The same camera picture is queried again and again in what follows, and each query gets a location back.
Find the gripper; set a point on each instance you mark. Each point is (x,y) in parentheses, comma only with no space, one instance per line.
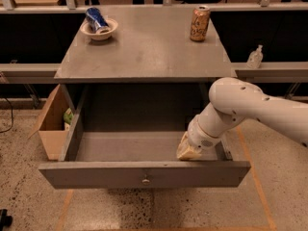
(201,139)

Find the grey top drawer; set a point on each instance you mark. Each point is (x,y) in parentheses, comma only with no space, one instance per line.
(126,136)

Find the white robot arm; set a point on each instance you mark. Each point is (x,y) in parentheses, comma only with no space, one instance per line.
(231,101)

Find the grey drawer cabinet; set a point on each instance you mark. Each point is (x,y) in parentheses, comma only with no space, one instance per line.
(146,77)

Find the clear sanitizer bottle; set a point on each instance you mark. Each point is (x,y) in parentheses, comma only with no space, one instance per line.
(255,58)

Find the green bag in box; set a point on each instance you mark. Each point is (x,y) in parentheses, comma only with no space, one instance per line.
(68,116)

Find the orange soda can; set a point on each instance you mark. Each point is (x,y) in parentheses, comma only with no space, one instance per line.
(200,23)

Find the cardboard box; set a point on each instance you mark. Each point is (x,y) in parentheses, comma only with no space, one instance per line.
(51,126)

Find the white ceramic bowl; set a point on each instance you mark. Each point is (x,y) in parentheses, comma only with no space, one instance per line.
(87,30)

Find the blue soda can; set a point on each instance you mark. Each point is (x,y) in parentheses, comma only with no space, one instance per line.
(96,21)

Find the black object on floor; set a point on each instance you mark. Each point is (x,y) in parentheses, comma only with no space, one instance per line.
(5,219)

